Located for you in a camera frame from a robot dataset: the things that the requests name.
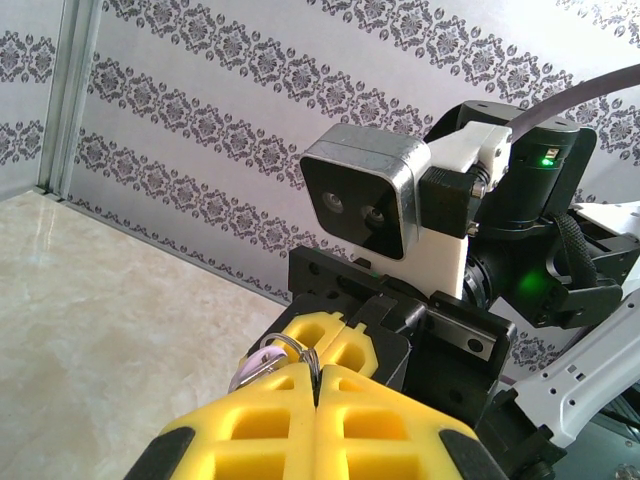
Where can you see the aluminium frame post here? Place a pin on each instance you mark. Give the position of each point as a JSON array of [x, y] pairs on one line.
[[70, 100]]

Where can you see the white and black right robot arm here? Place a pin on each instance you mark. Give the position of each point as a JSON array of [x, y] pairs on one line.
[[590, 380]]

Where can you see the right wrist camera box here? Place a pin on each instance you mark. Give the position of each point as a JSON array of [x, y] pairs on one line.
[[360, 200]]

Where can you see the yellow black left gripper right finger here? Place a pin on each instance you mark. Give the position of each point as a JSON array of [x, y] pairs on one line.
[[390, 440]]

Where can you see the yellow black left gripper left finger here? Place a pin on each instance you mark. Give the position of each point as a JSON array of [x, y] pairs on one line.
[[250, 435]]

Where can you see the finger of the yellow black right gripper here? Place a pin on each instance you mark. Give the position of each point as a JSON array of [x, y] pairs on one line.
[[310, 330], [352, 352]]

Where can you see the purple headed key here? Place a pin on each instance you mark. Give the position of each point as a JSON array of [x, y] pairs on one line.
[[260, 362]]

